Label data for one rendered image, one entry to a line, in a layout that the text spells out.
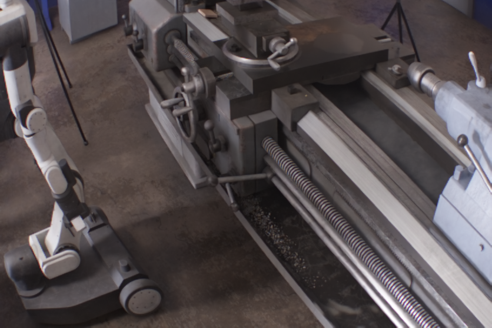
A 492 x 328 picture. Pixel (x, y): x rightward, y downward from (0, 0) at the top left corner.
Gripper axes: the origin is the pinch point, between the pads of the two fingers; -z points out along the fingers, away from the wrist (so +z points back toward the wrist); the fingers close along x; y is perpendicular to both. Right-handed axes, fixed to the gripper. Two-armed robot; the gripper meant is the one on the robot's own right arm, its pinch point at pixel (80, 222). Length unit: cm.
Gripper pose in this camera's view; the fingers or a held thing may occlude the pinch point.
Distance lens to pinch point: 191.5
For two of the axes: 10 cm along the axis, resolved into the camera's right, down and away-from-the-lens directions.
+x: 8.0, -5.1, 3.3
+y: -5.8, -4.7, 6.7
